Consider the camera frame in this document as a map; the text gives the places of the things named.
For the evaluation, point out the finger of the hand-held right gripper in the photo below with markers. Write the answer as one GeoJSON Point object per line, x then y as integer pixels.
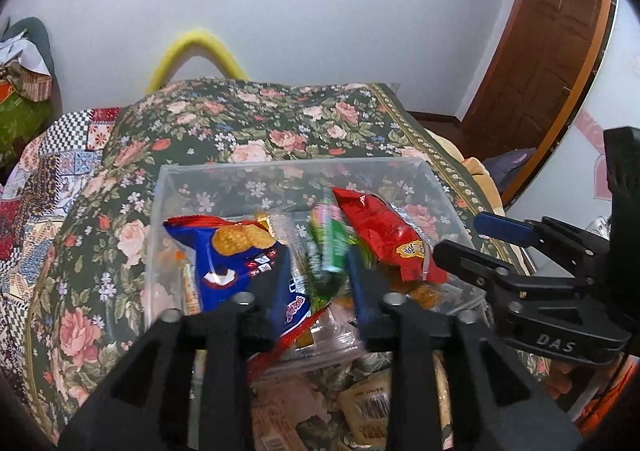
{"type": "Point", "coordinates": [502, 227]}
{"type": "Point", "coordinates": [470, 258]}

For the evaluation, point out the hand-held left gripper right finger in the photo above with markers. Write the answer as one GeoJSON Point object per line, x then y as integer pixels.
{"type": "Point", "coordinates": [364, 291]}

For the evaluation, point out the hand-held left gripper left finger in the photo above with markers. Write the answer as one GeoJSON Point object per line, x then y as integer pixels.
{"type": "Point", "coordinates": [260, 326]}

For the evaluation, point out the clear biscuit pack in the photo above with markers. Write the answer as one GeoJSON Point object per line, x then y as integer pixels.
{"type": "Point", "coordinates": [417, 295]}

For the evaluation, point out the green stick packet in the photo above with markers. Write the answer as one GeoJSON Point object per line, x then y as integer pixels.
{"type": "Point", "coordinates": [327, 246]}

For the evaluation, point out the blue snack bag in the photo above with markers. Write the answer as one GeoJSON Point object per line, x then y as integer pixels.
{"type": "Point", "coordinates": [235, 271]}

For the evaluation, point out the red snack bag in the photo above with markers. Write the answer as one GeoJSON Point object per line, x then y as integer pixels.
{"type": "Point", "coordinates": [385, 226]}

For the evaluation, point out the beige wafer packet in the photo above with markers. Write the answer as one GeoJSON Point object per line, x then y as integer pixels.
{"type": "Point", "coordinates": [191, 286]}

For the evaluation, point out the clear plastic container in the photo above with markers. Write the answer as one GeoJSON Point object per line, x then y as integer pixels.
{"type": "Point", "coordinates": [225, 191]}

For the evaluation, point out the person's right hand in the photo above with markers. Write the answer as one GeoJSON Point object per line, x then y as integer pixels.
{"type": "Point", "coordinates": [562, 381]}

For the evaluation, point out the yellow duvet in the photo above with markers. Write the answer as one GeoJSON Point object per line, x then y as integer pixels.
{"type": "Point", "coordinates": [480, 178]}

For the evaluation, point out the dark bag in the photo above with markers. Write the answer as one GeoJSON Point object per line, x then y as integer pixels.
{"type": "Point", "coordinates": [507, 162]}

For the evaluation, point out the pink packet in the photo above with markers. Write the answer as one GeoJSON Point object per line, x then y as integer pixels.
{"type": "Point", "coordinates": [285, 411]}

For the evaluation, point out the beige packet with barcode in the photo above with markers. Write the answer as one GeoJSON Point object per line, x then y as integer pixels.
{"type": "Point", "coordinates": [367, 406]}

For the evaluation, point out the brown wooden door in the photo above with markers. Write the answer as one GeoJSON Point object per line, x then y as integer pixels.
{"type": "Point", "coordinates": [540, 56]}

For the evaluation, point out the floral blanket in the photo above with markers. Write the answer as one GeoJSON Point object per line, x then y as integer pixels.
{"type": "Point", "coordinates": [150, 151]}

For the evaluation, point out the patchwork quilt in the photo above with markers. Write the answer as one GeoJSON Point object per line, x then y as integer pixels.
{"type": "Point", "coordinates": [40, 181]}

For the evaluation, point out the yellow foam tube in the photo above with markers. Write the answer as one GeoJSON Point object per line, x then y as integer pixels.
{"type": "Point", "coordinates": [200, 43]}

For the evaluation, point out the pile of clothes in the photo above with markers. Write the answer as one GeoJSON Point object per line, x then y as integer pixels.
{"type": "Point", "coordinates": [20, 96]}

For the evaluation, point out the grey chair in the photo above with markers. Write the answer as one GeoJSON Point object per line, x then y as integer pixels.
{"type": "Point", "coordinates": [42, 41]}

